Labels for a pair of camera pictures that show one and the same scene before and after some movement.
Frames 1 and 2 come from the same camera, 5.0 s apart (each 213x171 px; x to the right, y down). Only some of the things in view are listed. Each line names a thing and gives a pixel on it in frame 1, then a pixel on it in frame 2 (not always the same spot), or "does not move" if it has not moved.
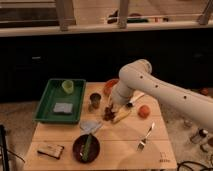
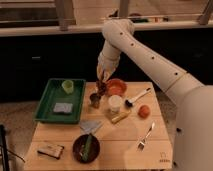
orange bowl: x=108 y=85 does not move
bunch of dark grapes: x=109 y=114 to x=101 y=88
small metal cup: x=95 y=100 does not move
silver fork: x=142 y=142 does not move
